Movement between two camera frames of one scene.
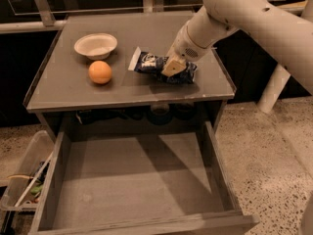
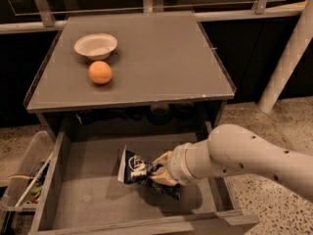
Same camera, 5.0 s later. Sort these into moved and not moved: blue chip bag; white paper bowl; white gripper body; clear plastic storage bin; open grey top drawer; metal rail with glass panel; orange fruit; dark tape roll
Moved: white gripper body; blue chip bag
Not moved: white paper bowl; dark tape roll; clear plastic storage bin; metal rail with glass panel; orange fruit; open grey top drawer
